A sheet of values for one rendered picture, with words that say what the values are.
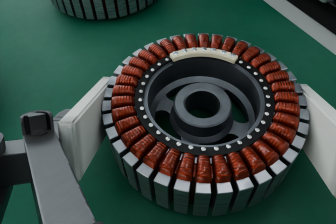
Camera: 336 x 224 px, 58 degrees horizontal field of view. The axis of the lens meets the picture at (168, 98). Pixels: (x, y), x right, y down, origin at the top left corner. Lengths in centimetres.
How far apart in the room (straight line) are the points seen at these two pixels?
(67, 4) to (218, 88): 16
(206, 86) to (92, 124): 7
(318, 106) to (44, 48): 21
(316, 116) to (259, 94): 3
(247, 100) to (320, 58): 9
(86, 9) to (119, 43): 4
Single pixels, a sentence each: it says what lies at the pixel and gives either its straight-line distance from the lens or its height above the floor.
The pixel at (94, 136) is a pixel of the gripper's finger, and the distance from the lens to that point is 16.
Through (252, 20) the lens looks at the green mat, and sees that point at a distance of 28.
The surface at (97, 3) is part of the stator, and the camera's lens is 27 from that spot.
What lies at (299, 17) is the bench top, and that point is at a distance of 30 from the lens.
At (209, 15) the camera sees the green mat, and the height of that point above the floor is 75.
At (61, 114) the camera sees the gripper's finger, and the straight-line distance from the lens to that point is 16.
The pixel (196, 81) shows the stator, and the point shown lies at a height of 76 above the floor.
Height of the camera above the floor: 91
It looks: 50 degrees down
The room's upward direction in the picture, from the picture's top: 2 degrees counter-clockwise
